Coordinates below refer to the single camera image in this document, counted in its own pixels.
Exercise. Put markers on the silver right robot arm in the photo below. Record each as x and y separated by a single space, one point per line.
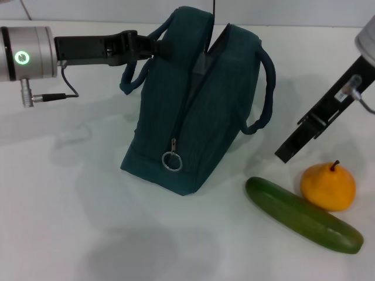
367 38

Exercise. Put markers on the dark blue fabric bag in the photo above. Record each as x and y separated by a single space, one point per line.
222 102

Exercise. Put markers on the orange pear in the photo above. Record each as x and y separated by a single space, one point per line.
328 187

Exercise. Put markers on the green cucumber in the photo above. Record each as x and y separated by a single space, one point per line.
304 222

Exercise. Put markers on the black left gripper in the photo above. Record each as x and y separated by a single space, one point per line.
85 49

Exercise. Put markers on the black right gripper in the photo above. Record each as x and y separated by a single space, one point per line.
334 102

